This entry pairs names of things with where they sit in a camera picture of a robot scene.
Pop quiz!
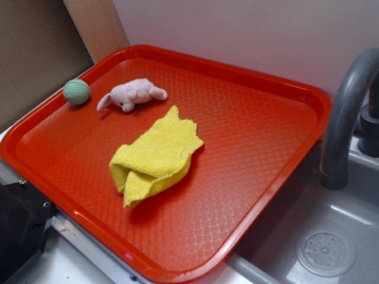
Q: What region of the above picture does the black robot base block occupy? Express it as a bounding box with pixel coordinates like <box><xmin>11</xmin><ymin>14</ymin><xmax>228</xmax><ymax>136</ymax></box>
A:
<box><xmin>1</xmin><ymin>182</ymin><xmax>54</xmax><ymax>283</ymax></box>

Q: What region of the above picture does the yellow cloth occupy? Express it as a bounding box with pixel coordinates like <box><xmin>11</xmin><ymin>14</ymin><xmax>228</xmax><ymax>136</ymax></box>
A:
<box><xmin>110</xmin><ymin>106</ymin><xmax>204</xmax><ymax>209</ymax></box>

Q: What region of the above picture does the red plastic tray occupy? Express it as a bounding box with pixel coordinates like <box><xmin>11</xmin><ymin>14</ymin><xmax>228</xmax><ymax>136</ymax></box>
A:
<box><xmin>1</xmin><ymin>46</ymin><xmax>331</xmax><ymax>283</ymax></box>

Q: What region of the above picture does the pink plush bunny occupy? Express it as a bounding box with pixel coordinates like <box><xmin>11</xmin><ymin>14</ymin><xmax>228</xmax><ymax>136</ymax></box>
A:
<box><xmin>97</xmin><ymin>78</ymin><xmax>168</xmax><ymax>113</ymax></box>

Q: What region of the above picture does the green textured ball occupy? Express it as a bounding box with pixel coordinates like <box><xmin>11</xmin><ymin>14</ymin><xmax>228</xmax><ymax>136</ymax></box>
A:
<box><xmin>63</xmin><ymin>79</ymin><xmax>90</xmax><ymax>105</ymax></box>

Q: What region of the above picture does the wooden board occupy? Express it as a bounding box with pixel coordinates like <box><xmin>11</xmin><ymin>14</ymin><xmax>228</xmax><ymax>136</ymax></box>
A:
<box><xmin>63</xmin><ymin>0</ymin><xmax>130</xmax><ymax>63</ymax></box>

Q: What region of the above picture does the grey toy sink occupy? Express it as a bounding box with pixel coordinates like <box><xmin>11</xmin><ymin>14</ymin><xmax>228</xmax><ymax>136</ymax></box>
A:
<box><xmin>227</xmin><ymin>144</ymin><xmax>378</xmax><ymax>283</ymax></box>

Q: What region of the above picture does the grey toy faucet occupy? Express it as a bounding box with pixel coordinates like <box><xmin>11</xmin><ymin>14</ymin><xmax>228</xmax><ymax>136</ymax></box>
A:
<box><xmin>320</xmin><ymin>47</ymin><xmax>378</xmax><ymax>190</ymax></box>

